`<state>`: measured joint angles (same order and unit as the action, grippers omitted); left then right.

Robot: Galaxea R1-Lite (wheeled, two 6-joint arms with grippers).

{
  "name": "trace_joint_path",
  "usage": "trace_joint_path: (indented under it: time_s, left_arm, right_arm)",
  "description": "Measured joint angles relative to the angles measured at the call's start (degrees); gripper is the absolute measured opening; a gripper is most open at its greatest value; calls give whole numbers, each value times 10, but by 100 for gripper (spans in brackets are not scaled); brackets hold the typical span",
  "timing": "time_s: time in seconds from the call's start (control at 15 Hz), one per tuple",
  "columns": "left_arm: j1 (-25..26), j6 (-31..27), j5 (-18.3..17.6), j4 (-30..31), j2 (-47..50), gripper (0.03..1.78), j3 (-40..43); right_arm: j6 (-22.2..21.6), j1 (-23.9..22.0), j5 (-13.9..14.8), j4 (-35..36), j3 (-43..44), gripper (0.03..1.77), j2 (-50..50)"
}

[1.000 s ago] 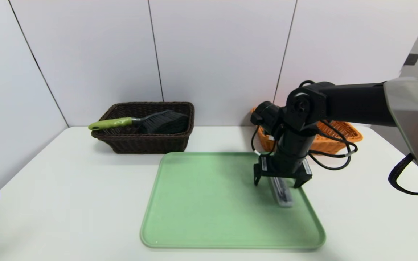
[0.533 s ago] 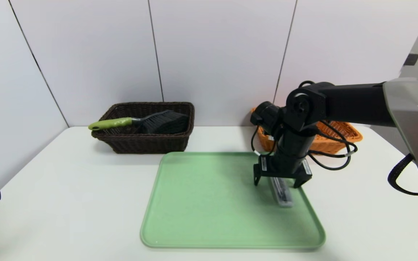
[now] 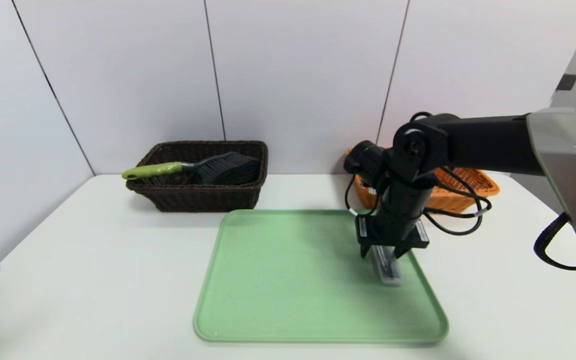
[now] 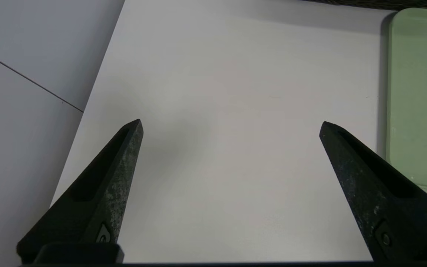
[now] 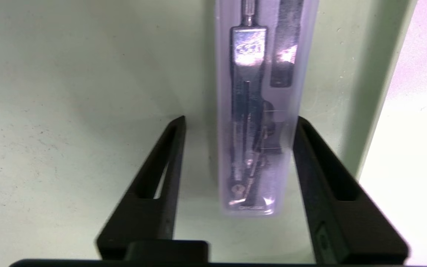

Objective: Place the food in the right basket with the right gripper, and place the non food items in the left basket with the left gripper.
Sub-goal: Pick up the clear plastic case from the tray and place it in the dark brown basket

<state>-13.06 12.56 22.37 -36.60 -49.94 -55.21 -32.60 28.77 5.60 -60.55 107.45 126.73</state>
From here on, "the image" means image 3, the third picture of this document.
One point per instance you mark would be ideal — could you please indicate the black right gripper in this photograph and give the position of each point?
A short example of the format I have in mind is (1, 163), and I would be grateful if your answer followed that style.
(391, 238)

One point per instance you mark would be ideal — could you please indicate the grey white printed eraser bar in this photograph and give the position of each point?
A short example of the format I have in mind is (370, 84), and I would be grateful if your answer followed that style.
(389, 272)

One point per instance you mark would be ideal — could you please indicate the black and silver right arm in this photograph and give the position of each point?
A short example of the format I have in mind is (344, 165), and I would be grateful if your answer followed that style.
(518, 142)

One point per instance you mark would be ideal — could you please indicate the orange wicker basket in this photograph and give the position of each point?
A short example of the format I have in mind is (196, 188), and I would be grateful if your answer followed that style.
(460, 192)

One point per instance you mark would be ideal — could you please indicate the dark brown wicker basket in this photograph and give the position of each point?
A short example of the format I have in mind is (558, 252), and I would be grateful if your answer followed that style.
(193, 197)

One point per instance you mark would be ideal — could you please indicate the light green plastic tray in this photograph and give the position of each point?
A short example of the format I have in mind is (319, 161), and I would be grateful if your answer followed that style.
(278, 290)

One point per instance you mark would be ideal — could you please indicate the right wrist camera unit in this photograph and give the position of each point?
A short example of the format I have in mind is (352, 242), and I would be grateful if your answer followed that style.
(365, 160)

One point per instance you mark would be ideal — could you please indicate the dark wall fixture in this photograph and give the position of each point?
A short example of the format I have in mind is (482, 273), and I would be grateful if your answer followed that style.
(567, 81)

